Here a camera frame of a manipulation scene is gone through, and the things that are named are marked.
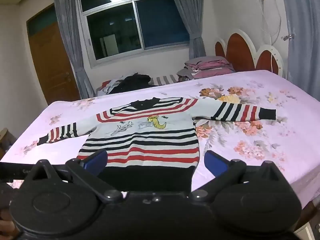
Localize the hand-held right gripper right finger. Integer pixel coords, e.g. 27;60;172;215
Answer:
189;151;297;203

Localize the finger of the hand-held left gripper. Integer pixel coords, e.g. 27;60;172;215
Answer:
0;162;37;181

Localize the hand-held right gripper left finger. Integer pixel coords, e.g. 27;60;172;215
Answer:
24;149;125;203

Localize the striped knit sweater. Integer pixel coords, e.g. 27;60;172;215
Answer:
37;97;277;193

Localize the light clothes heap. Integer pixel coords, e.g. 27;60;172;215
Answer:
96;79;125;97

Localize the black clothes heap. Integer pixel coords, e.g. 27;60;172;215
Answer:
110;73;153;94

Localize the brown wooden furniture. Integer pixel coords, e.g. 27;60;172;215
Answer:
0;127;17;159

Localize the floral pink bed sheet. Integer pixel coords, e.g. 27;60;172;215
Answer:
0;70;320;209

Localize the pile of folded pink bedding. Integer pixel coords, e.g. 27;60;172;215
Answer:
176;56;235;83

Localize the grey striped cloth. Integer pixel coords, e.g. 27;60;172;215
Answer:
150;74;180;86

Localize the brown wooden door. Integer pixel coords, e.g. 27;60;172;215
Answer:
26;4;80;105

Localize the white and brown headboard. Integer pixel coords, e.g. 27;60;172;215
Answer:
214;29;287;78

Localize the white framed window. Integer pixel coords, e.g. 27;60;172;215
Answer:
76;0;190;68

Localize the wooden bed frame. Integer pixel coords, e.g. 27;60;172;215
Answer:
296;200;320;240

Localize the white charging cable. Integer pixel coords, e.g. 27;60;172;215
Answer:
260;0;282;75

